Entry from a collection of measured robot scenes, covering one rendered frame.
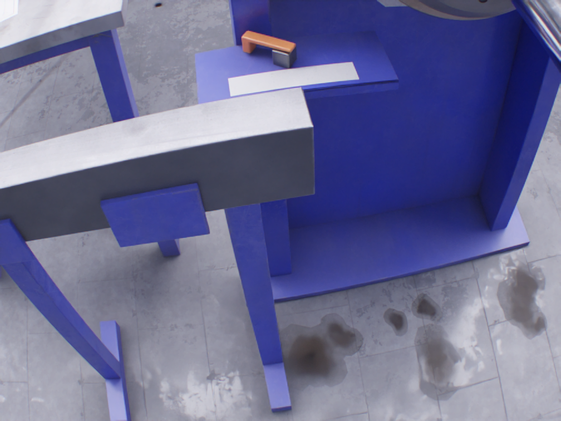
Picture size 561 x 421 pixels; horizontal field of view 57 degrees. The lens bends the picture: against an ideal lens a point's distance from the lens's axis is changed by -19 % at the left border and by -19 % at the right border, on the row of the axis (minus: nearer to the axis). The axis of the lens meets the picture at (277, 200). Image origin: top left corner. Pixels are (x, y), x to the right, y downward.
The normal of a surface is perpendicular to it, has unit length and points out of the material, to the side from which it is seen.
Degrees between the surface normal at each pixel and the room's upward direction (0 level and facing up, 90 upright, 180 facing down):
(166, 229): 90
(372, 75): 0
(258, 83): 0
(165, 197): 90
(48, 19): 0
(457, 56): 90
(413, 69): 90
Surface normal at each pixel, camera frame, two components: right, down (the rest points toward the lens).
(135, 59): -0.06, -0.57
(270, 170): 0.16, 0.81
